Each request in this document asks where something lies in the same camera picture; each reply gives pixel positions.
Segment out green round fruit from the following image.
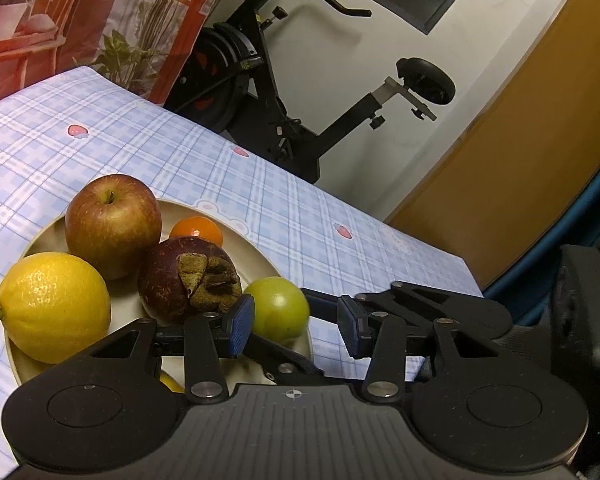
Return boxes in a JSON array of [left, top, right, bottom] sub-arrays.
[[244, 276, 310, 344]]

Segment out dark purple mangosteen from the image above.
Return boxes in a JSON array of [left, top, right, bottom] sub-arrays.
[[137, 236, 242, 325]]

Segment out small orange kumquat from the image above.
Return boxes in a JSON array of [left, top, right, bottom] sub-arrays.
[[169, 216, 224, 247]]

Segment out red apple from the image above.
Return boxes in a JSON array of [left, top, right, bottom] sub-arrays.
[[65, 174, 162, 281]]

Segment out yellow lemon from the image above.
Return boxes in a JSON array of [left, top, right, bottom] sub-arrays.
[[159, 370, 184, 393], [0, 252, 111, 364]]

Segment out blue curtain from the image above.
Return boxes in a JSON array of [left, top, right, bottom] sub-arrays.
[[483, 170, 600, 326]]

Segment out wooden door panel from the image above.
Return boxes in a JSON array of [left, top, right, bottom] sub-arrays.
[[389, 0, 600, 286]]

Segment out blue plaid tablecloth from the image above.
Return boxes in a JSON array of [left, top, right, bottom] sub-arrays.
[[0, 68, 479, 478]]

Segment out black exercise bike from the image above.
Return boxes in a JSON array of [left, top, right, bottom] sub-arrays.
[[164, 0, 458, 186]]

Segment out printed room backdrop curtain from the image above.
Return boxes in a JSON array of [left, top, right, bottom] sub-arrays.
[[0, 0, 218, 104]]

